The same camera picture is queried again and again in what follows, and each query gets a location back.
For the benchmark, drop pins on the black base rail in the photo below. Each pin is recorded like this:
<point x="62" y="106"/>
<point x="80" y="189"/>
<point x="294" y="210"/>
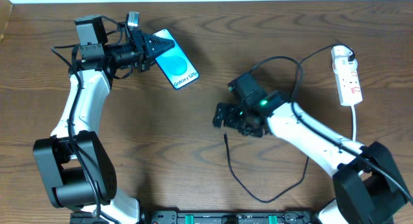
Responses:
<point x="174" y="217"/>

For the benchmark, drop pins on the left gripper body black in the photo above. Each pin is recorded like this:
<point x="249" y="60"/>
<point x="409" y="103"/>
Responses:
<point x="144" y="50"/>

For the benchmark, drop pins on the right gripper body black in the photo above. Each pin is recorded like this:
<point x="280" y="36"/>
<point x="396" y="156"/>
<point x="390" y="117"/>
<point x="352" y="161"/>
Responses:
<point x="230" y="115"/>

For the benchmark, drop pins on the white power strip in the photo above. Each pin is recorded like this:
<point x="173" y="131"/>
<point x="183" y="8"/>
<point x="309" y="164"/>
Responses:
<point x="348" y="86"/>

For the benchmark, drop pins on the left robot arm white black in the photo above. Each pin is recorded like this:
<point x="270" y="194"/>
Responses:
<point x="76" y="171"/>

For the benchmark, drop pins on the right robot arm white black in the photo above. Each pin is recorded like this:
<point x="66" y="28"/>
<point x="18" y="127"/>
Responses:
<point x="368" y="185"/>

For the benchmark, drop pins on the white charger adapter plug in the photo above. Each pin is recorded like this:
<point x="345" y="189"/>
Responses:
<point x="342" y="51"/>

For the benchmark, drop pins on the blue Galaxy smartphone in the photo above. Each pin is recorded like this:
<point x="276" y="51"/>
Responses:
<point x="175" y="65"/>

